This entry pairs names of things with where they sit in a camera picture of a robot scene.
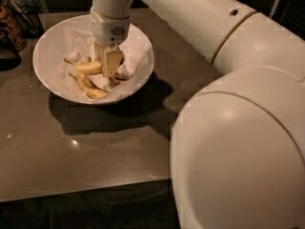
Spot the patterned brown container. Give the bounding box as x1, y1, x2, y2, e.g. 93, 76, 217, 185
0, 1, 27, 52

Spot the white bowl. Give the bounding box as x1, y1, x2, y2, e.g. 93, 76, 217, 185
32, 13, 155, 106

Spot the yellow banana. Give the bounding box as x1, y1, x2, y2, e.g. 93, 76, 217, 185
70, 73, 108, 99
109, 74, 129, 87
64, 58, 103, 75

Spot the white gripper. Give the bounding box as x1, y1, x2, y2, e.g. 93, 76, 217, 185
90, 9, 131, 77

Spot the black wire mesh basket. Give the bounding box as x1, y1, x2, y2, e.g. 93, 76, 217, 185
6, 0, 44, 39

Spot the white paper liner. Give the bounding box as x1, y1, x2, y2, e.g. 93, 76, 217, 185
47, 25, 154, 105

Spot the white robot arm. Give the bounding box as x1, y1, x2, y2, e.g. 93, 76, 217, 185
91, 0, 305, 229

